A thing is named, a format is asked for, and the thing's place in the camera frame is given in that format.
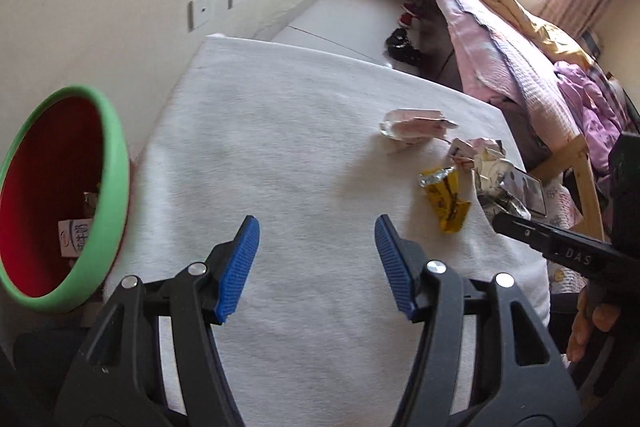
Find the white blue milk carton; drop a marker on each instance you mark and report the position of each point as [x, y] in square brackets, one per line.
[75, 237]

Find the cartoon printed bed sheet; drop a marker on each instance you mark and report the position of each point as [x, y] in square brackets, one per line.
[565, 207]

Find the yellow quilt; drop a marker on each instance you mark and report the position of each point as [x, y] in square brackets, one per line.
[525, 17]

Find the purple clothing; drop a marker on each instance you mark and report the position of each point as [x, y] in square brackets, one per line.
[585, 107]

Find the crumpled pink white carton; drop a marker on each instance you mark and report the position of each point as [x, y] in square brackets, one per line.
[480, 149]

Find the smartphone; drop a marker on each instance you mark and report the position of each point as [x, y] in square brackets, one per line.
[530, 194]

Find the bed with pink blanket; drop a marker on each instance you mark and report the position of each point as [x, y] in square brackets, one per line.
[500, 57]

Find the red bin with green rim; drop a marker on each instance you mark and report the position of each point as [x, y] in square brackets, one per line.
[45, 147]

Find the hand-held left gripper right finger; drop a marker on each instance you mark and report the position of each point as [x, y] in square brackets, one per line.
[395, 267]

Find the flattened pink milk carton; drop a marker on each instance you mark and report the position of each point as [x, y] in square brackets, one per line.
[415, 127]

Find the black shoe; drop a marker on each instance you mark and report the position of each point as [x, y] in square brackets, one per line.
[410, 55]
[396, 41]

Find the white wall switch plate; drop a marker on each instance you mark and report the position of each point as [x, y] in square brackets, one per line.
[200, 14]

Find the wooden bed frame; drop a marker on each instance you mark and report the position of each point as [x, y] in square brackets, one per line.
[585, 177]

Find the small yellow foil wrapper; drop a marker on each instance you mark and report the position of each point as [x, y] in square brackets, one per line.
[445, 202]

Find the person's right hand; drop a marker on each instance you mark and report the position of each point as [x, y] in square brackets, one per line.
[587, 332]

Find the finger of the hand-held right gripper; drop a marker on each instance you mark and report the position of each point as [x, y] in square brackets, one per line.
[520, 232]

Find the white table cloth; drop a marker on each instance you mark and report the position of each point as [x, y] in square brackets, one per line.
[280, 132]

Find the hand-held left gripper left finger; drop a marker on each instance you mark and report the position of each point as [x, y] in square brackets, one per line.
[240, 267]

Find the black white illustrated wrapper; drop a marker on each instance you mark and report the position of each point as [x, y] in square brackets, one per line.
[500, 207]

